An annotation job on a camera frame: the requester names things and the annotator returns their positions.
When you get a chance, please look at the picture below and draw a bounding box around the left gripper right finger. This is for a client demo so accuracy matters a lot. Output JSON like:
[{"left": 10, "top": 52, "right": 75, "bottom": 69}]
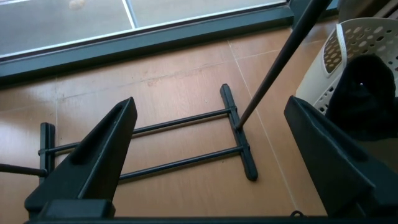
[{"left": 283, "top": 95, "right": 398, "bottom": 218}]

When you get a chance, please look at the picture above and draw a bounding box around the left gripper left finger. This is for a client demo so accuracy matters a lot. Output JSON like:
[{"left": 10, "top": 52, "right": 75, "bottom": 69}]
[{"left": 24, "top": 96, "right": 139, "bottom": 218}]

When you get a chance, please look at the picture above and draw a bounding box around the heap of clothes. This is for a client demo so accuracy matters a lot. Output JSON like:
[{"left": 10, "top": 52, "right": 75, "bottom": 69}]
[{"left": 325, "top": 54, "right": 398, "bottom": 142}]

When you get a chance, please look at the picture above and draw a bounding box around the white laundry basket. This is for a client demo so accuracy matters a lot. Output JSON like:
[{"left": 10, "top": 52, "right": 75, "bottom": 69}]
[{"left": 295, "top": 17, "right": 398, "bottom": 116}]

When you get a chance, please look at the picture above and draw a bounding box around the black clothes rack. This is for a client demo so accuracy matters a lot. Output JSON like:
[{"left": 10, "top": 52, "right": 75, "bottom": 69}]
[{"left": 0, "top": 0, "right": 333, "bottom": 182}]

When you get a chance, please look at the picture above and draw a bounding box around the window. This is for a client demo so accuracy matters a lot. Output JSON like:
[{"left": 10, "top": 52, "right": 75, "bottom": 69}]
[{"left": 0, "top": 0, "right": 340, "bottom": 85}]

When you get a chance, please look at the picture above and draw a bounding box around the brown curtain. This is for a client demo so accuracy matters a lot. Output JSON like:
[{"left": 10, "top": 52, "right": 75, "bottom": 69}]
[{"left": 337, "top": 0, "right": 398, "bottom": 22}]

